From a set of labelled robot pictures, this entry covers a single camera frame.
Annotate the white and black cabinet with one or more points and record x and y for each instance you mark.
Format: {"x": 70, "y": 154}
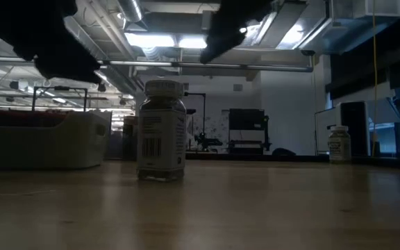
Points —
{"x": 354, "y": 132}

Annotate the black background robot arm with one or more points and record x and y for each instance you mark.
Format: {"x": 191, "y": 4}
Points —
{"x": 203, "y": 141}

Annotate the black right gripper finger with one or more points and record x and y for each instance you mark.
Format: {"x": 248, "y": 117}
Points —
{"x": 234, "y": 24}

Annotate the rectangular silver air duct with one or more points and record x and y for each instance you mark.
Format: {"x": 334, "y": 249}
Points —
{"x": 352, "y": 31}

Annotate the grey ceiling box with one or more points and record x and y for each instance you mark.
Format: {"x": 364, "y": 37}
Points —
{"x": 207, "y": 21}

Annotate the angled silver ceiling panel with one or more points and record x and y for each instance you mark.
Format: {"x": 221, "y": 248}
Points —
{"x": 283, "y": 24}

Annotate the black equipment cart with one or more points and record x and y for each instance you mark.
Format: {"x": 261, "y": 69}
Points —
{"x": 247, "y": 119}

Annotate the ceiling light panel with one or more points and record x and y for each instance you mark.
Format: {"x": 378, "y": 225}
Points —
{"x": 193, "y": 42}
{"x": 149, "y": 40}

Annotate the wall vent grille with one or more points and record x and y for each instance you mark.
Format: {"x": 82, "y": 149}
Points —
{"x": 237, "y": 87}

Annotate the corrugated silver air duct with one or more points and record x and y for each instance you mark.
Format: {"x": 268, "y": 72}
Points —
{"x": 82, "y": 45}

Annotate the white bottle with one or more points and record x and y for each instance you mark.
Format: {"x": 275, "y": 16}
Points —
{"x": 162, "y": 139}

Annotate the tall black frame rig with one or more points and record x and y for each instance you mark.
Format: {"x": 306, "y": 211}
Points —
{"x": 204, "y": 114}

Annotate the round silver air duct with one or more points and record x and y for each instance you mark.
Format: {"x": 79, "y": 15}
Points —
{"x": 130, "y": 10}

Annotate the black track spotlight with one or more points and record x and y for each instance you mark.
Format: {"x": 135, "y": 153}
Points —
{"x": 123, "y": 101}
{"x": 14, "y": 85}
{"x": 102, "y": 87}

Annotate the long grey ceiling pipe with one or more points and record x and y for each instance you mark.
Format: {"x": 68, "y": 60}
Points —
{"x": 255, "y": 66}

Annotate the white plastic bin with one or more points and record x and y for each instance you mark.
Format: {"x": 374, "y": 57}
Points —
{"x": 47, "y": 146}

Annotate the small white-lidded spice jar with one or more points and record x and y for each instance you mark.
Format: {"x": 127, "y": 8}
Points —
{"x": 339, "y": 147}

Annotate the red spice packet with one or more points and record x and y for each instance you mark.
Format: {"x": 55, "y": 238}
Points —
{"x": 12, "y": 119}

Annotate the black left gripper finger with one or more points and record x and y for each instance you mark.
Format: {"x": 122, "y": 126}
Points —
{"x": 68, "y": 62}

